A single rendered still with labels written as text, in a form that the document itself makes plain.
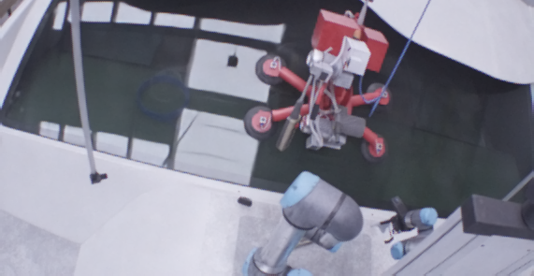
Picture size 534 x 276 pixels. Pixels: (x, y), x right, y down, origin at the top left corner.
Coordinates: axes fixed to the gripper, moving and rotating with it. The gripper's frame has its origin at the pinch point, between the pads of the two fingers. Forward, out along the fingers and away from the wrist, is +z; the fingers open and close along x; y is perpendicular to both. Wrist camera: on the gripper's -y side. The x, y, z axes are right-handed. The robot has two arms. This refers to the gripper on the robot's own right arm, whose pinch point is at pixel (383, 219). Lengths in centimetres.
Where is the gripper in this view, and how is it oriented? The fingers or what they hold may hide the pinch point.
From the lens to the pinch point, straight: 202.2
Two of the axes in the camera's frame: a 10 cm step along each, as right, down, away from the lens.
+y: 3.0, 9.5, -1.2
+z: -3.3, 2.2, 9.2
